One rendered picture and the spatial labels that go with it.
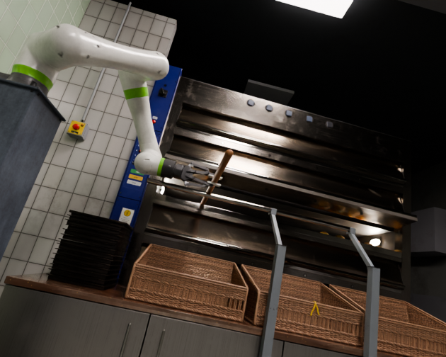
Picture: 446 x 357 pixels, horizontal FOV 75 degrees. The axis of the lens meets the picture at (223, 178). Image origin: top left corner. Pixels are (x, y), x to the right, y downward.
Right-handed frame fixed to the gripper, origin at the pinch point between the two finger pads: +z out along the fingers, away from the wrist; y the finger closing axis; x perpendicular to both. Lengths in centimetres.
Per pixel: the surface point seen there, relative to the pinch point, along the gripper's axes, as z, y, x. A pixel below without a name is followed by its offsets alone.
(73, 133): -93, -22, -48
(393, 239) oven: 148, -9, -62
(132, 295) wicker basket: -24, 60, -6
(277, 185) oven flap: 45, -20, -40
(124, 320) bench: -24, 69, -1
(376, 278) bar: 85, 29, 6
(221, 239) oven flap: 17, 22, -53
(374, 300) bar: 85, 39, 6
